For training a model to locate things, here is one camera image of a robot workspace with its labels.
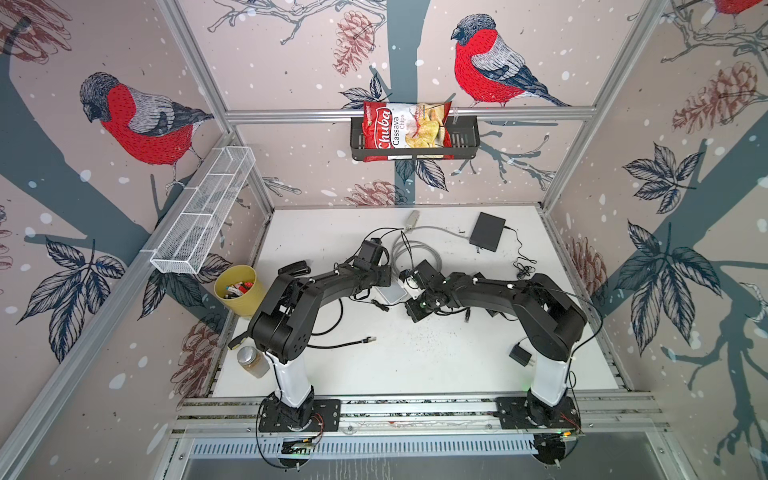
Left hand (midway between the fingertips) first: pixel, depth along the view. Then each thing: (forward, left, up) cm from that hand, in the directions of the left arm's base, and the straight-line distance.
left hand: (385, 273), depth 96 cm
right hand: (-13, -6, -5) cm, 15 cm away
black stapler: (+4, +31, -3) cm, 32 cm away
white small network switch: (-9, -4, +4) cm, 10 cm away
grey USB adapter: (+25, -10, -2) cm, 27 cm away
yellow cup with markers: (-9, +43, +7) cm, 44 cm away
